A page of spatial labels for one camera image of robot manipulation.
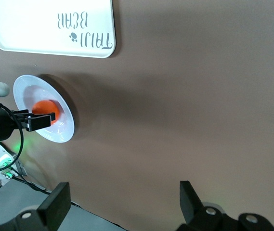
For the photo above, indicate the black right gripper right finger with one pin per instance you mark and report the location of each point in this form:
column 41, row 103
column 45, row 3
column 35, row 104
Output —
column 191, row 202

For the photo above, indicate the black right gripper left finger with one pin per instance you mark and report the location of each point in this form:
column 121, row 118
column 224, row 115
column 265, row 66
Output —
column 55, row 202

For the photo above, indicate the orange fruit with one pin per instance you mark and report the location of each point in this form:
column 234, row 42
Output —
column 45, row 107

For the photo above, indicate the white round plate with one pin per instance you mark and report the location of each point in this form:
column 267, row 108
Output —
column 64, row 130

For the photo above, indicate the cream bear print tray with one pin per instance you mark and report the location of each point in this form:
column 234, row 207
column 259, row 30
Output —
column 30, row 29

